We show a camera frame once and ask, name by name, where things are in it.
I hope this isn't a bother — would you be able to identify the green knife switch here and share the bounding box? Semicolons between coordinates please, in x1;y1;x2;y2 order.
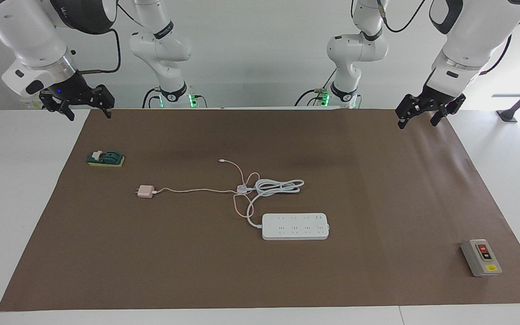
87;150;125;168

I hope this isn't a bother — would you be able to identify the white power strip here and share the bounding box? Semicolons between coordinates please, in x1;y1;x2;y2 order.
261;213;330;241

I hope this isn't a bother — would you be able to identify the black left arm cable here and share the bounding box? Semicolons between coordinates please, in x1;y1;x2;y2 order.
376;0;433;33

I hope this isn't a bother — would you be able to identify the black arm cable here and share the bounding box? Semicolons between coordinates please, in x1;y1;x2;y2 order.
376;0;433;33
76;28;121;75

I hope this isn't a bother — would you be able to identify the brown paper table mat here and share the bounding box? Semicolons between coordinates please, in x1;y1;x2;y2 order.
0;108;520;312

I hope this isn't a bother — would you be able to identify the pink charger cable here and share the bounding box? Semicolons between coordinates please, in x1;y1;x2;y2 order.
154;158;260;219

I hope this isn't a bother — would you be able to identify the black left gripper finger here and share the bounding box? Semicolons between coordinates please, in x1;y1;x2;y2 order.
395;94;423;130
430;95;466;126

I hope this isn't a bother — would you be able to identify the black base cable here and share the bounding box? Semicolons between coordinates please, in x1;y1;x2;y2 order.
142;88;163;109
294;68;338;107

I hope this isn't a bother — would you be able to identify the white wall socket box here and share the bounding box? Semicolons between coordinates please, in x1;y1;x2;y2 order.
20;97;46;110

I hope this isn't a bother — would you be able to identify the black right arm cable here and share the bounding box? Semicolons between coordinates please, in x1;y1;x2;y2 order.
76;28;121;75

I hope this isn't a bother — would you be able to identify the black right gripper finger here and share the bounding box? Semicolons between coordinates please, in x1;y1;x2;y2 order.
93;84;115;119
40;90;74;121

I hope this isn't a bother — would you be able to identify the grey on-off switch box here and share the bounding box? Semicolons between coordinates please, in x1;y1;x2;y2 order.
460;239;503;277

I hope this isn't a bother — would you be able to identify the white power strip cord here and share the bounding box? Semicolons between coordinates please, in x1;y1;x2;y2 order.
235;179;306;228

